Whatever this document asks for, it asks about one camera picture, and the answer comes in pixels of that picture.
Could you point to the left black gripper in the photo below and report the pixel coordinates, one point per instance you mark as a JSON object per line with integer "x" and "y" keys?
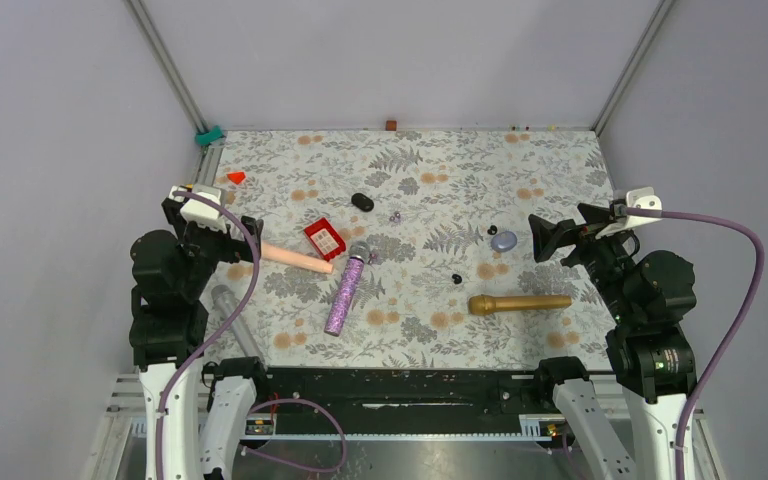
{"x": 235, "y": 249}

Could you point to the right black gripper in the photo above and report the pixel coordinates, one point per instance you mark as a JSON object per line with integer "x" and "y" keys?
{"x": 546, "y": 236}

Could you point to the lavender earbud charging case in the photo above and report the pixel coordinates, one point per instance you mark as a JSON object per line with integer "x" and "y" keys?
{"x": 504, "y": 241}

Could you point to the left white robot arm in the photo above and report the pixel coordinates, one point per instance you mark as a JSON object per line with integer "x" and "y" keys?
{"x": 171, "y": 270}

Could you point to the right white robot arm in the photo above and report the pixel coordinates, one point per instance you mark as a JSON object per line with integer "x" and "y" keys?
{"x": 647, "y": 350}

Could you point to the black oval earbud case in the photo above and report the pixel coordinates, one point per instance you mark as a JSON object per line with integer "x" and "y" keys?
{"x": 362, "y": 202}

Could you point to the peach pink microphone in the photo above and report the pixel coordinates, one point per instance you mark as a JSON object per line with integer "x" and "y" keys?
{"x": 295, "y": 259}

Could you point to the red triangular block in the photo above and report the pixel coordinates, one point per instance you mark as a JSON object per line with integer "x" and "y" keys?
{"x": 236, "y": 177}

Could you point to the gold microphone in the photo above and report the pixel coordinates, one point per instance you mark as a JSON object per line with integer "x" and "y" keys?
{"x": 484, "y": 305}

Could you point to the red toy block tray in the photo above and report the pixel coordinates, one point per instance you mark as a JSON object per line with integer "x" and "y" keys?
{"x": 325, "y": 239}

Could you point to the teal clamp block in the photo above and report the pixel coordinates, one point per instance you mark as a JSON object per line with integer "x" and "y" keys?
{"x": 206, "y": 138}

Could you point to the purple glitter microphone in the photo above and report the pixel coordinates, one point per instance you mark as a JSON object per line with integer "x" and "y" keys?
{"x": 358, "y": 255}

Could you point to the floral table mat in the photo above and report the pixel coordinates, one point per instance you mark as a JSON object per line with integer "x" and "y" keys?
{"x": 449, "y": 187}

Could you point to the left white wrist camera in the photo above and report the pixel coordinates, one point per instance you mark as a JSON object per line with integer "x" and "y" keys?
{"x": 205, "y": 216}

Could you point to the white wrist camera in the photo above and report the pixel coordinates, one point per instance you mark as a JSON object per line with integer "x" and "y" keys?
{"x": 205, "y": 216}
{"x": 631, "y": 209}

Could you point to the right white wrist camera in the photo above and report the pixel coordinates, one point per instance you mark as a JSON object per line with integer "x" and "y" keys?
{"x": 631, "y": 209}

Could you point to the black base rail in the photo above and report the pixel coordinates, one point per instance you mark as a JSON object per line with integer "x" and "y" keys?
{"x": 304, "y": 403}

